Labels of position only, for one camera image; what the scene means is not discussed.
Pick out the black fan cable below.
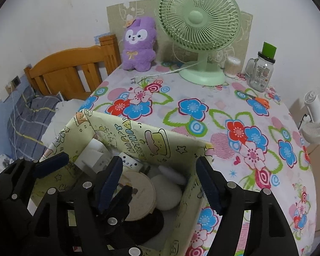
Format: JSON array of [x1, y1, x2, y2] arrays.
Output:
[[298, 113, 308, 131]]

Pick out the white round case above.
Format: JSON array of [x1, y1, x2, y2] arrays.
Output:
[[149, 175, 182, 211]]

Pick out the white cloth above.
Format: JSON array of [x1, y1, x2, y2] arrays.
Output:
[[41, 99, 90, 144]]

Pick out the floral tablecloth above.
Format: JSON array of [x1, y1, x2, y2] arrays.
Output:
[[40, 61, 316, 256]]

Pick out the blue wall sticker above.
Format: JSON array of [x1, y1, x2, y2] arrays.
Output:
[[95, 33, 110, 44]]

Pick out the white charger adapter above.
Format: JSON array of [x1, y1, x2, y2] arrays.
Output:
[[119, 152, 144, 171]]

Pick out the blue plaid bedding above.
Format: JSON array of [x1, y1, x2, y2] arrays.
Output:
[[0, 85, 62, 182]]

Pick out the white square charger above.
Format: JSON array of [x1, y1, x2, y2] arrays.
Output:
[[79, 139, 110, 174]]

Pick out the glass jar with green lid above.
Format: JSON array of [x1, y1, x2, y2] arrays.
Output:
[[245, 42, 278, 93]]

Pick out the purple plush toy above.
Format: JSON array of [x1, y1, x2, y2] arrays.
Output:
[[121, 16, 158, 72]]

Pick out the green cartoon wall poster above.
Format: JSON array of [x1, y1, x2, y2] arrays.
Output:
[[107, 1, 254, 71]]

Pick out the white standing fan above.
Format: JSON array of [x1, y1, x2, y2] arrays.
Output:
[[299, 91, 320, 144]]

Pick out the orange scissors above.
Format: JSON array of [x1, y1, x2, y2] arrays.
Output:
[[245, 92, 271, 109]]

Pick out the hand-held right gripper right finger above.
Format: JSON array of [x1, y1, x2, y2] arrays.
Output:
[[196, 157, 300, 256]]

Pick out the yellow cartoon storage box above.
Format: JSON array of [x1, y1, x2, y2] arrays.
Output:
[[32, 108, 215, 256]]

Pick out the black oval case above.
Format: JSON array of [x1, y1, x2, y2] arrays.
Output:
[[123, 208, 164, 246]]

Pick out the white fan cord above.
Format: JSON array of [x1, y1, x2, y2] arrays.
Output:
[[149, 61, 200, 77]]

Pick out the wooden bed headboard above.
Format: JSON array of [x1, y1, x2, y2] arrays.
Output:
[[24, 34, 122, 102]]

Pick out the white power adapter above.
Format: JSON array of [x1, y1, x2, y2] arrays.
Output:
[[158, 165, 188, 185]]

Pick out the green desk fan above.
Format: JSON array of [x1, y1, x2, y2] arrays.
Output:
[[157, 0, 241, 86]]

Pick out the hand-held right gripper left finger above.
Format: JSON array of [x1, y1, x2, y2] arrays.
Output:
[[27, 156, 123, 256]]

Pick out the cotton swab container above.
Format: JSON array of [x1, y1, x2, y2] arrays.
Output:
[[224, 57, 241, 79]]

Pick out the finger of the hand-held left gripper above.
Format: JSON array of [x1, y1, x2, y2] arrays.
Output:
[[0, 153, 70, 219], [101, 185, 141, 256]]

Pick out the cream bear compact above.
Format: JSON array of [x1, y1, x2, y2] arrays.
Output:
[[119, 170, 156, 221]]

